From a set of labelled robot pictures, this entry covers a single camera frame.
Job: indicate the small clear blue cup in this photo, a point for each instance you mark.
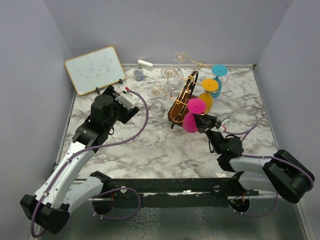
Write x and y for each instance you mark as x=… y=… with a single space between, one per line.
x=138 y=74

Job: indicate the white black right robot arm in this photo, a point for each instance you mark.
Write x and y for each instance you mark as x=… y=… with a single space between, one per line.
x=281 y=172

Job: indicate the white whiteboard eraser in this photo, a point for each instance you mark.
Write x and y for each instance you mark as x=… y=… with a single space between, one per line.
x=145 y=65

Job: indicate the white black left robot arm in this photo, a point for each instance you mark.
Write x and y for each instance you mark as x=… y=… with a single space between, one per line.
x=52 y=204

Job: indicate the pink plastic wine glass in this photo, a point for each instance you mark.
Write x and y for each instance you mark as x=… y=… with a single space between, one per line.
x=195 y=106

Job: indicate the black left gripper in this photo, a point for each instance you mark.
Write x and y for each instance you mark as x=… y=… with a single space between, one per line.
x=126 y=114

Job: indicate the clear wine glass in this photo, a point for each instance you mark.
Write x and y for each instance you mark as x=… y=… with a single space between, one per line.
x=179 y=57

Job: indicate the blue plastic wine glass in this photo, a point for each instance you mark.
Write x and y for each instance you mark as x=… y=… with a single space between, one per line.
x=218 y=70

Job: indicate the yellow plastic wine glass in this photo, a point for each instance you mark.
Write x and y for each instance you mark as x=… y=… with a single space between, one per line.
x=209 y=85

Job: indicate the small whiteboard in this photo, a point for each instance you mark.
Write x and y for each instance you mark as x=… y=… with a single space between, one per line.
x=95 y=70

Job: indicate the gold wire wine glass rack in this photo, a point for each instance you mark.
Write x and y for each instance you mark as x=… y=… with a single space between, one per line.
x=178 y=110

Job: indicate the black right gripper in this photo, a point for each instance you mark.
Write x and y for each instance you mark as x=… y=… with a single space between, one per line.
x=205 y=121

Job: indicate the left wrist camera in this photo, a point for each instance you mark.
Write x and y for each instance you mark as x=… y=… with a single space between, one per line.
x=127 y=99

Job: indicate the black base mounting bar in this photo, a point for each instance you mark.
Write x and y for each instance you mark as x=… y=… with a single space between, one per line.
x=175 y=192

